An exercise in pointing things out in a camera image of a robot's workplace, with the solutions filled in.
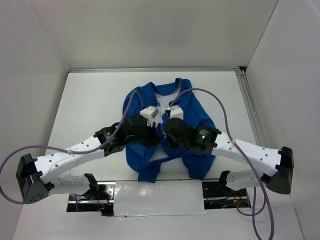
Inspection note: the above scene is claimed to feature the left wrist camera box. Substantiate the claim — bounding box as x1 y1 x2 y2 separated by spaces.
139 106 162 127

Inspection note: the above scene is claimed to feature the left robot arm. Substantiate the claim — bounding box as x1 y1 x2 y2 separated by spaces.
16 114 160 204

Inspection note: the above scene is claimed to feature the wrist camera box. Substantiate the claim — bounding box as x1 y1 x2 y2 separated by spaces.
139 106 162 127
165 105 184 120

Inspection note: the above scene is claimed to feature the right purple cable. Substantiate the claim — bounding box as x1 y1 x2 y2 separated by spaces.
169 87 275 240

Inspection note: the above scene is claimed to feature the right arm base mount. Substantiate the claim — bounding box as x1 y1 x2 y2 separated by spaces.
202 170 251 210

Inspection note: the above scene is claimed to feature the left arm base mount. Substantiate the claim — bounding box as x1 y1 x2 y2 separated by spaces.
66 173 116 217

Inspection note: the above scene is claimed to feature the blue zip jacket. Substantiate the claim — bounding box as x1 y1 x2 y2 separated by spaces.
122 78 215 183

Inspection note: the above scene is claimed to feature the silver tape patch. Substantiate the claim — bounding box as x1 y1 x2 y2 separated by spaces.
113 180 206 217

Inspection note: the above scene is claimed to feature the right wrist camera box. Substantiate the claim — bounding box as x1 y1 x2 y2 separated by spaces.
165 105 184 120

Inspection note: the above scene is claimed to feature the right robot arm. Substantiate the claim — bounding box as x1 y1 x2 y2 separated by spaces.
164 118 294 196

